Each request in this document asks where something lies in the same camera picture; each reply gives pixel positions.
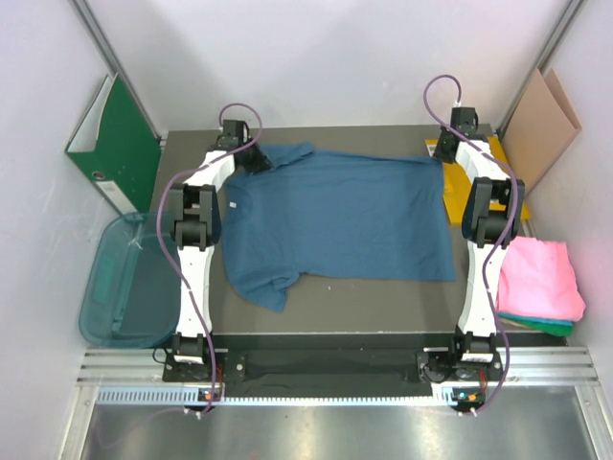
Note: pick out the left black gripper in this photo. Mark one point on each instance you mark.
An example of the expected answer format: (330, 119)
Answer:
(261, 162)

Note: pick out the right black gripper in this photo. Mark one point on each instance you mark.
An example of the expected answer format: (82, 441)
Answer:
(438, 153)

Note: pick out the blue t shirt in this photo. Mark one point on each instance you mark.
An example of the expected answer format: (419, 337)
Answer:
(334, 214)

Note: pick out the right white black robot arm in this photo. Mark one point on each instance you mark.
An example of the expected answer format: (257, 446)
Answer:
(491, 220)

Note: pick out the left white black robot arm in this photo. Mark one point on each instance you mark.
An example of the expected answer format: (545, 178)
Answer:
(194, 213)

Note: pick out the yellow padded envelope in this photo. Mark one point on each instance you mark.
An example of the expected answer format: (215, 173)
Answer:
(457, 186)

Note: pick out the brown cardboard folder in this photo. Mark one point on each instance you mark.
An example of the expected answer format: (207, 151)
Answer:
(542, 127)

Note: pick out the pink folded t shirt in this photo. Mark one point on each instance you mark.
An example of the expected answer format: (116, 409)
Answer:
(537, 280)

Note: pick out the teal transparent plastic bin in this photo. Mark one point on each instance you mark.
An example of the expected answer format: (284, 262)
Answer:
(133, 295)

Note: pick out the green folded t shirt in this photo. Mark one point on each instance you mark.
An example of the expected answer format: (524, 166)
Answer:
(555, 329)

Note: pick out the green ring binder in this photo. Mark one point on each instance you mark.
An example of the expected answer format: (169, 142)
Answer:
(115, 149)

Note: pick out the right aluminium corner post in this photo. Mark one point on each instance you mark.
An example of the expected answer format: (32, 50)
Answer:
(564, 23)

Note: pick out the aluminium corner post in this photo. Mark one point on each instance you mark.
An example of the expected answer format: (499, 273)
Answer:
(564, 23)
(93, 28)

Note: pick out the left aluminium corner post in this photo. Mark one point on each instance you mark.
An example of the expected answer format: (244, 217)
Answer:
(93, 28)

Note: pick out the grey slotted cable duct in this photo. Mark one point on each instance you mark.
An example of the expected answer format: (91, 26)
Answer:
(197, 397)

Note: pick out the aluminium front rail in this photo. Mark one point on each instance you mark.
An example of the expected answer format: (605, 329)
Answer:
(550, 407)

